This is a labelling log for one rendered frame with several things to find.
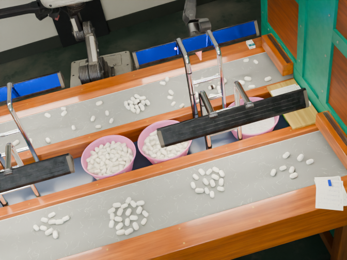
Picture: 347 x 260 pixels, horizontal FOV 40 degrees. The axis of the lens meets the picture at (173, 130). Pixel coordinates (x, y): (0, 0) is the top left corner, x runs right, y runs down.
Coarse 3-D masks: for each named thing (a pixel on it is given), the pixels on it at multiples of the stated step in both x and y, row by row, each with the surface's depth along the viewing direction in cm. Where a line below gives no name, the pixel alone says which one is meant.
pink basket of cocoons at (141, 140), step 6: (168, 120) 241; (150, 126) 241; (156, 126) 242; (144, 132) 239; (150, 132) 242; (138, 138) 235; (144, 138) 239; (138, 144) 233; (186, 150) 226; (180, 156) 227
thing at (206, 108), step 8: (240, 88) 197; (200, 96) 198; (200, 104) 207; (208, 104) 193; (248, 104) 191; (208, 112) 191; (232, 128) 220; (240, 128) 221; (208, 136) 219; (240, 136) 224; (208, 144) 223
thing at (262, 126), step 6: (264, 120) 236; (270, 120) 236; (246, 126) 235; (252, 126) 235; (258, 126) 234; (264, 126) 234; (270, 126) 234; (246, 132) 233; (252, 132) 233; (258, 132) 231
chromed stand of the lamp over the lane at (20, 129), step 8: (8, 88) 221; (8, 96) 216; (8, 104) 214; (16, 120) 218; (0, 136) 222; (24, 136) 225; (32, 144) 231; (0, 152) 229; (32, 152) 233; (0, 160) 232
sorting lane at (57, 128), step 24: (192, 72) 271; (216, 72) 268; (240, 72) 265; (264, 72) 262; (120, 96) 265; (24, 120) 263; (48, 120) 260; (72, 120) 257; (96, 120) 254; (120, 120) 251; (0, 144) 252; (24, 144) 249; (48, 144) 246
